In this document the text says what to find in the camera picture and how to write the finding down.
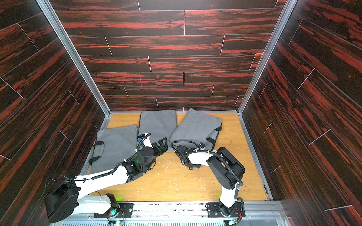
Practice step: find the grey laptop bag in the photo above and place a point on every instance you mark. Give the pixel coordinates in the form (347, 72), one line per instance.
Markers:
(160, 124)
(112, 146)
(197, 127)

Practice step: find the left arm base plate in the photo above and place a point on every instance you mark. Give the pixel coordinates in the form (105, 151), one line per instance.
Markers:
(122, 210)

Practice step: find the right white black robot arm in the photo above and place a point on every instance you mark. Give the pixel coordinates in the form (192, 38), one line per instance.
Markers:
(226, 168)

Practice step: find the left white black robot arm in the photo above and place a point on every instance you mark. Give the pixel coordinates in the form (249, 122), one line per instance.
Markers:
(73, 196)

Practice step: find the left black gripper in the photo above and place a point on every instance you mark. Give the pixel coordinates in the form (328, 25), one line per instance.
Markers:
(163, 148)

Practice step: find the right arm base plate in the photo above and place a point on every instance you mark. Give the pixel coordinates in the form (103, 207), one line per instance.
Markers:
(218, 210)

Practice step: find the aluminium front rail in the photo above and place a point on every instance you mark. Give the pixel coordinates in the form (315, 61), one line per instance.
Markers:
(202, 213)

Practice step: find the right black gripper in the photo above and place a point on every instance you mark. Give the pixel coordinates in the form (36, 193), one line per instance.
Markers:
(180, 149)

